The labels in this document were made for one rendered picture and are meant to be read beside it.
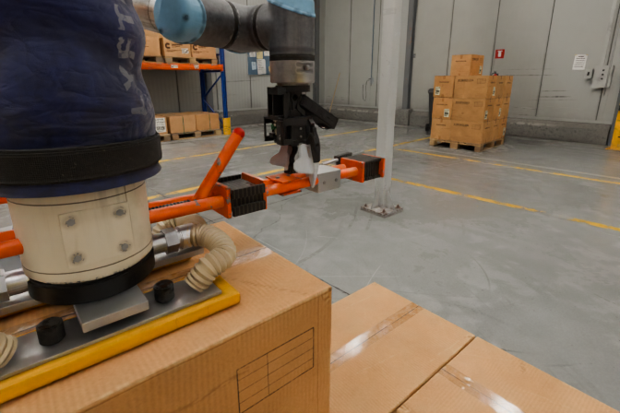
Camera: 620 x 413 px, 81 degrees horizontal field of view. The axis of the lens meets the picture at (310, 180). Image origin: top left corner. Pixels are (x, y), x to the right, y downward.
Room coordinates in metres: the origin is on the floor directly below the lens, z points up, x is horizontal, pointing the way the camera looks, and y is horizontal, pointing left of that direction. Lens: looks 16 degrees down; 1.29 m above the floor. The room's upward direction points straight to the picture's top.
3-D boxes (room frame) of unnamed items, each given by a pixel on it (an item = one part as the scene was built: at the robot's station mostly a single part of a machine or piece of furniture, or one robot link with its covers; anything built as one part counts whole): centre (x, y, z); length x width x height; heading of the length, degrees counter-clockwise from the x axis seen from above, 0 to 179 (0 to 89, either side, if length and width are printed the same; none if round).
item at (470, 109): (7.31, -3.16, 0.87); 1.21 x 1.02 x 1.74; 134
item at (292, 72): (0.76, 0.03, 1.30); 0.10 x 0.09 x 0.05; 39
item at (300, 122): (0.76, 0.04, 1.22); 0.09 x 0.08 x 0.12; 129
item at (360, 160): (0.89, -0.13, 1.08); 0.08 x 0.07 x 0.05; 130
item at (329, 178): (0.81, -0.02, 1.07); 0.07 x 0.07 x 0.04; 40
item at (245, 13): (0.83, 0.13, 1.39); 0.12 x 0.12 x 0.09; 54
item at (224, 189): (0.67, 0.14, 1.08); 0.10 x 0.08 x 0.06; 40
